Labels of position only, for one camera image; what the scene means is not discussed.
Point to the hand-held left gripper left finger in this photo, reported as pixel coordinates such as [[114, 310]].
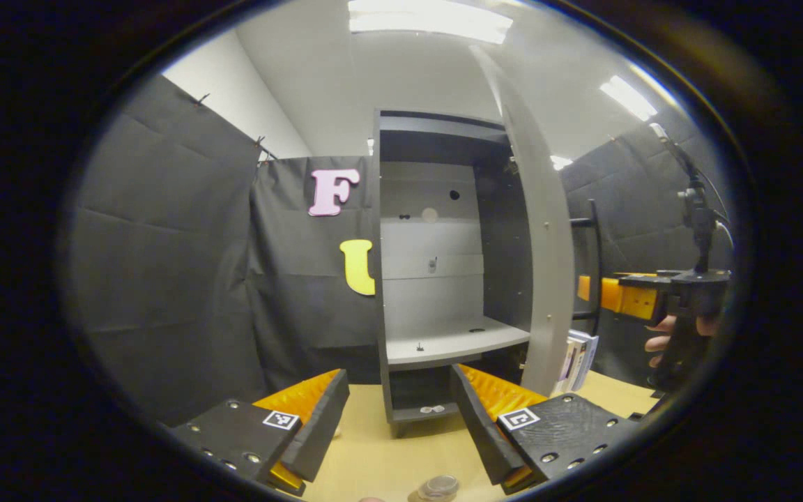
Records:
[[319, 425]]

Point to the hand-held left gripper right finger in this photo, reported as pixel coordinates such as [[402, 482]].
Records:
[[485, 425]]

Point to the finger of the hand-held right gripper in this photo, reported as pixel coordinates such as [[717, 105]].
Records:
[[624, 298]]

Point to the clear plastic bottle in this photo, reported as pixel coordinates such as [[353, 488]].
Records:
[[438, 488]]

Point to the grey cabinet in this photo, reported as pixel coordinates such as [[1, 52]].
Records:
[[436, 293]]

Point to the blue book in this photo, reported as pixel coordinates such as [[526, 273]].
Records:
[[591, 352]]

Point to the grey book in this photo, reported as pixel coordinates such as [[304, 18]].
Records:
[[579, 362]]

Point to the ceiling light panel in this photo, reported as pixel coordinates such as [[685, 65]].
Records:
[[429, 21], [561, 162], [628, 97]]

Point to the black backdrop cloth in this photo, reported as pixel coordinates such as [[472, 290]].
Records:
[[164, 265]]

